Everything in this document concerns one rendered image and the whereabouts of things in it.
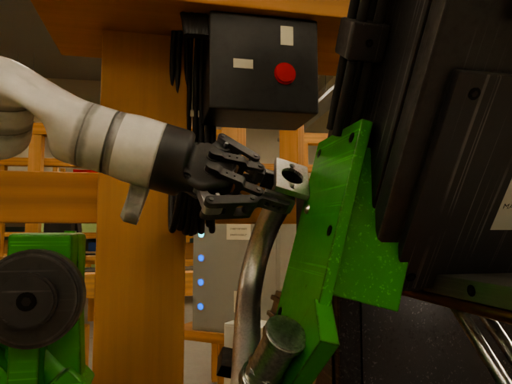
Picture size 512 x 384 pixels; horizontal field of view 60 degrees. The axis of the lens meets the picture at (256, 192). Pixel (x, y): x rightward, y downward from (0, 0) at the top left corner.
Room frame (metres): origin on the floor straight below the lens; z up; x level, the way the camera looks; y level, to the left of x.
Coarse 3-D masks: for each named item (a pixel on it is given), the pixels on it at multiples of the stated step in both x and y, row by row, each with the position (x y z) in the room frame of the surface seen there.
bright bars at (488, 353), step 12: (456, 312) 0.43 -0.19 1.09; (468, 324) 0.41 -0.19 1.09; (492, 324) 0.42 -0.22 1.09; (468, 336) 0.41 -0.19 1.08; (480, 336) 0.40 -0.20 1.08; (492, 336) 0.42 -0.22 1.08; (504, 336) 0.41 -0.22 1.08; (480, 348) 0.40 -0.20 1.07; (504, 348) 0.40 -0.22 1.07; (492, 360) 0.39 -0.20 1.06; (492, 372) 0.38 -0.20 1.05; (504, 372) 0.38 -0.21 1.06
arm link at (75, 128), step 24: (0, 72) 0.41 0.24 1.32; (24, 72) 0.43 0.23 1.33; (0, 96) 0.41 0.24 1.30; (24, 96) 0.42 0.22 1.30; (48, 96) 0.43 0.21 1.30; (72, 96) 0.45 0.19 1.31; (48, 120) 0.43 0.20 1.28; (72, 120) 0.43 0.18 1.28; (96, 120) 0.44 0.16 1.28; (72, 144) 0.44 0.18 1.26; (96, 144) 0.44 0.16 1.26; (96, 168) 0.46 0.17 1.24
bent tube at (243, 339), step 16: (288, 176) 0.51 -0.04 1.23; (304, 176) 0.50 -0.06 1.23; (288, 192) 0.48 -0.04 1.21; (304, 192) 0.48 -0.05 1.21; (256, 224) 0.54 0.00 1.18; (272, 224) 0.53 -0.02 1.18; (256, 240) 0.55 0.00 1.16; (272, 240) 0.55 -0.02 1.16; (256, 256) 0.55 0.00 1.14; (256, 272) 0.55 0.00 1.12; (240, 288) 0.54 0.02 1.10; (256, 288) 0.54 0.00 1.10; (240, 304) 0.52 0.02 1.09; (256, 304) 0.52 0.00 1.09; (240, 320) 0.50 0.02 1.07; (256, 320) 0.51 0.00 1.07; (240, 336) 0.49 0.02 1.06; (256, 336) 0.49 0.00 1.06; (240, 352) 0.47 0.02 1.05; (240, 368) 0.46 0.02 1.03
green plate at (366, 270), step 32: (352, 128) 0.41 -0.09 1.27; (320, 160) 0.48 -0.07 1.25; (352, 160) 0.39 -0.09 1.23; (320, 192) 0.45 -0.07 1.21; (352, 192) 0.39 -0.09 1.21; (320, 224) 0.43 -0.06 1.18; (352, 224) 0.40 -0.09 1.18; (320, 256) 0.41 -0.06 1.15; (352, 256) 0.40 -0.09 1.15; (384, 256) 0.41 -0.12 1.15; (288, 288) 0.47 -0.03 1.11; (320, 288) 0.39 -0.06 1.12; (352, 288) 0.40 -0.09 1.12; (384, 288) 0.41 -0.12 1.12
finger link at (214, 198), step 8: (208, 200) 0.44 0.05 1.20; (216, 200) 0.45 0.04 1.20; (224, 200) 0.45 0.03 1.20; (232, 200) 0.46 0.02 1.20; (240, 200) 0.46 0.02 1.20; (248, 200) 0.47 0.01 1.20; (256, 200) 0.47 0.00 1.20; (216, 208) 0.45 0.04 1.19; (224, 208) 0.46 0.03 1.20; (232, 208) 0.46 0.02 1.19; (240, 208) 0.48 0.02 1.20; (200, 216) 0.46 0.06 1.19; (208, 216) 0.46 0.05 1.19; (216, 216) 0.46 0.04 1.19; (224, 216) 0.47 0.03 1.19; (232, 216) 0.47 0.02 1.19; (240, 216) 0.48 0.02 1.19; (248, 216) 0.48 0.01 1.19
